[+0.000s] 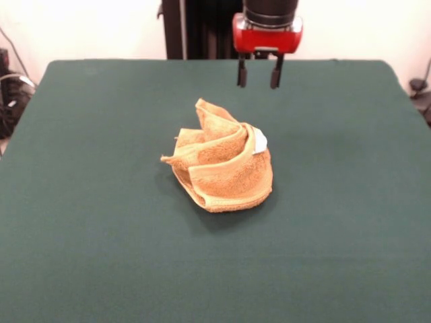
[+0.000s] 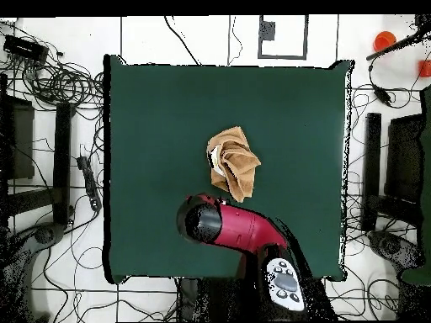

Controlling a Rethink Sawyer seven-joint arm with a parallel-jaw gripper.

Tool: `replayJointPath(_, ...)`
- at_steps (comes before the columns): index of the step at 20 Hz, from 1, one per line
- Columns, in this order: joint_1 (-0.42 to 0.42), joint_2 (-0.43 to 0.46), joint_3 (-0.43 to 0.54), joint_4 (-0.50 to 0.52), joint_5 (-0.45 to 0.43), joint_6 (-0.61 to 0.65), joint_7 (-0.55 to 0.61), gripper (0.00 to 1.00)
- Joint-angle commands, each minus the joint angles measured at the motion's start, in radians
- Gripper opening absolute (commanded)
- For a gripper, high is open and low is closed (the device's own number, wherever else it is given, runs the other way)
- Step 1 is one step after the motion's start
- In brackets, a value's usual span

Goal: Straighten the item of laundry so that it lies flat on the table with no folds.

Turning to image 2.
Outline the orange cup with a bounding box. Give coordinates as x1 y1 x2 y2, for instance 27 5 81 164
372 30 397 53

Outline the grey chair base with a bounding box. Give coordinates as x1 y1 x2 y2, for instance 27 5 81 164
365 229 425 273
0 220 67 322

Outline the dark grey square block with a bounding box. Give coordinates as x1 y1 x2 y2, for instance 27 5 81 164
258 20 276 42

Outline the dark green cloth piece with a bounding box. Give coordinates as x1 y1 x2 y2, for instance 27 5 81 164
400 85 431 287

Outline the black flat panel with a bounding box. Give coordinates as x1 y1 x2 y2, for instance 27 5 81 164
0 73 35 181
384 113 426 203

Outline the black upright bar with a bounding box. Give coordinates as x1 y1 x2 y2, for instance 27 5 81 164
51 101 76 226
360 112 383 233

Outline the dark green table cloth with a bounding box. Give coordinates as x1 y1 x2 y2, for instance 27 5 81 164
102 53 354 285

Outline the black electronics box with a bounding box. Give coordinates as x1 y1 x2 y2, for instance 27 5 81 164
2 34 50 65

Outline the tan terry towel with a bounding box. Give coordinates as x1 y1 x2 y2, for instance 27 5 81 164
205 125 263 204

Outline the black rod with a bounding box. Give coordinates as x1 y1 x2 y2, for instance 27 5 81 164
365 28 431 62

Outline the black power strip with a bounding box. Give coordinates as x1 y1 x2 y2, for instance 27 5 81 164
76 155 103 213

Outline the black power adapter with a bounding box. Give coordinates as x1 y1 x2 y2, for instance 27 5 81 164
371 84 394 108

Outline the tangled black cable bundle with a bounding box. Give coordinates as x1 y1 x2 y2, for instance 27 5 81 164
0 19 105 112

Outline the grey square frame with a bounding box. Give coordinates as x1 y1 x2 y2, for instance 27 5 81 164
257 14 309 61

